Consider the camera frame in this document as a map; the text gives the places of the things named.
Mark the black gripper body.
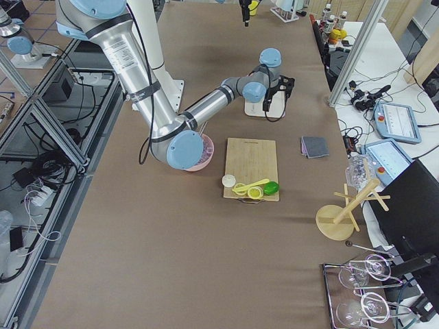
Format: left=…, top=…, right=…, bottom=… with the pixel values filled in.
left=239, top=0, right=252, bottom=14
left=269, top=75, right=295, bottom=99

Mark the large pink bowl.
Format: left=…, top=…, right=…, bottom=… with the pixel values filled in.
left=186, top=134, right=215, bottom=172

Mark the yellow plastic cup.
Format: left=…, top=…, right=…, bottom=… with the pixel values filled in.
left=248, top=0, right=260, bottom=16

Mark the cream rabbit tray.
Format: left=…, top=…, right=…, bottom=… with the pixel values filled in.
left=244, top=91, right=285, bottom=119

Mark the cup rack with cups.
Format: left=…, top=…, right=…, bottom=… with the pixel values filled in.
left=270, top=0, right=307, bottom=23

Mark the bamboo cutting board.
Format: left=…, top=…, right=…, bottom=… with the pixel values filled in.
left=225, top=138, right=278, bottom=184

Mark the grey folded cloth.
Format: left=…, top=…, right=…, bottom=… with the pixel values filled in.
left=300, top=136, right=329, bottom=158

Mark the yellow plastic knife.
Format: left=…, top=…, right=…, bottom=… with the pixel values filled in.
left=243, top=178, right=270, bottom=189

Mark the green lime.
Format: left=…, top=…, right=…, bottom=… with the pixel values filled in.
left=263, top=181, right=279, bottom=195

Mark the lemon slice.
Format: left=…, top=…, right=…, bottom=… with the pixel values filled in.
left=233, top=183, right=248, bottom=196

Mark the blue teach pendant tablet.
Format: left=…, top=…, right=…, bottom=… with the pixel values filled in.
left=374, top=102, right=422, bottom=144

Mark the wooden mug tree stand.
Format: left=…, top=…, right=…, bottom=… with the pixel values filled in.
left=316, top=158, right=391, bottom=241

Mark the black monitor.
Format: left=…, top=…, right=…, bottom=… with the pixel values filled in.
left=380, top=159, right=439, bottom=278

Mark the wine glass rack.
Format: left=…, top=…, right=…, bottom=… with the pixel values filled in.
left=322, top=240, right=414, bottom=328

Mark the aluminium frame post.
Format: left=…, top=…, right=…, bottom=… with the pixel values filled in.
left=328, top=0, right=388, bottom=108

